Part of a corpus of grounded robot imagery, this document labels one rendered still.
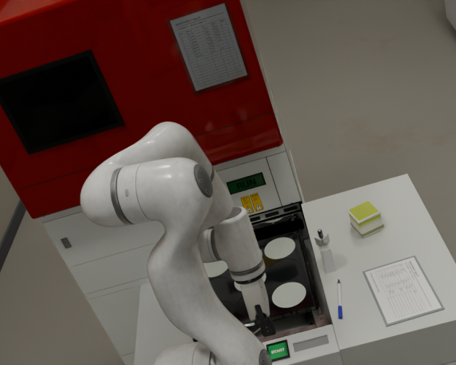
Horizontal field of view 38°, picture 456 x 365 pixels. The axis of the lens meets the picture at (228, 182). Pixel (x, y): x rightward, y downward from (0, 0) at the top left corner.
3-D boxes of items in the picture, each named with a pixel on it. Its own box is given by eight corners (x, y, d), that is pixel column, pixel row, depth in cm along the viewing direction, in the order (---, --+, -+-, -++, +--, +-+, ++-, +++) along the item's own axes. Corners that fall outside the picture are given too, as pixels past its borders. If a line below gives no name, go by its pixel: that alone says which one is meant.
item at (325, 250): (321, 261, 188) (310, 225, 181) (334, 257, 188) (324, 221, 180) (325, 274, 183) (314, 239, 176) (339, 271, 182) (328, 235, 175)
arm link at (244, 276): (228, 258, 159) (231, 269, 160) (228, 276, 150) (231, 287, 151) (261, 248, 158) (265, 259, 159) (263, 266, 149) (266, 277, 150)
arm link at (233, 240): (221, 275, 152) (259, 269, 149) (203, 225, 147) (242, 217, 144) (228, 257, 159) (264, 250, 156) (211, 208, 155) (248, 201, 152)
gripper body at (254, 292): (232, 263, 160) (246, 302, 164) (232, 285, 150) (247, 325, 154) (262, 256, 159) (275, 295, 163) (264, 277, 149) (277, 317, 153)
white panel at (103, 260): (87, 295, 232) (36, 207, 211) (311, 232, 223) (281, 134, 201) (86, 300, 229) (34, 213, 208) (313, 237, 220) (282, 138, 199)
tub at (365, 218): (350, 227, 196) (346, 209, 193) (373, 216, 197) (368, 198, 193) (362, 240, 190) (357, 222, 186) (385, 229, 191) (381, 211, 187)
